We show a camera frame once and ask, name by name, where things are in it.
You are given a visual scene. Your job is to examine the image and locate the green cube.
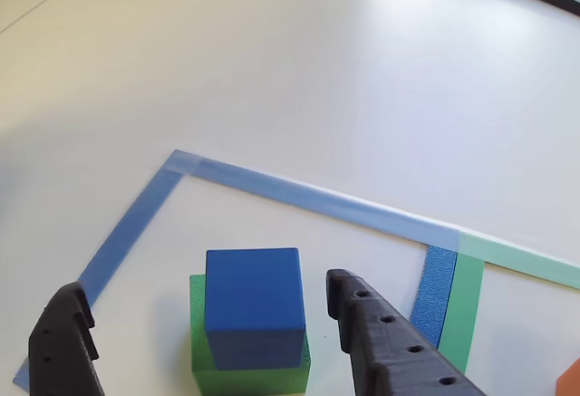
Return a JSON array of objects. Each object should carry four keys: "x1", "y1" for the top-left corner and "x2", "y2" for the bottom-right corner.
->
[{"x1": 188, "y1": 273, "x2": 313, "y2": 396}]

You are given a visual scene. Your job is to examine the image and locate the green tape square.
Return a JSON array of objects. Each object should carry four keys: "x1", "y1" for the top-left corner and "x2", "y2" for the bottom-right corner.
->
[{"x1": 438, "y1": 230, "x2": 580, "y2": 375}]

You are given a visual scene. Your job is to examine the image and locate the small blue cube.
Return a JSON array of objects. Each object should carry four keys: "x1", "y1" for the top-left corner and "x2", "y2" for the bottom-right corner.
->
[{"x1": 204, "y1": 246, "x2": 305, "y2": 372}]

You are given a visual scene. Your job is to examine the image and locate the orange block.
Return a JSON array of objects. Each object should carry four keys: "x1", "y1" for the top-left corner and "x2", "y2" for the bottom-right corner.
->
[{"x1": 556, "y1": 357, "x2": 580, "y2": 396}]

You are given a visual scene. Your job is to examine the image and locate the blue tape square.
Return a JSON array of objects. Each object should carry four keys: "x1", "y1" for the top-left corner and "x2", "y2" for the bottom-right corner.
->
[{"x1": 12, "y1": 149, "x2": 461, "y2": 391}]

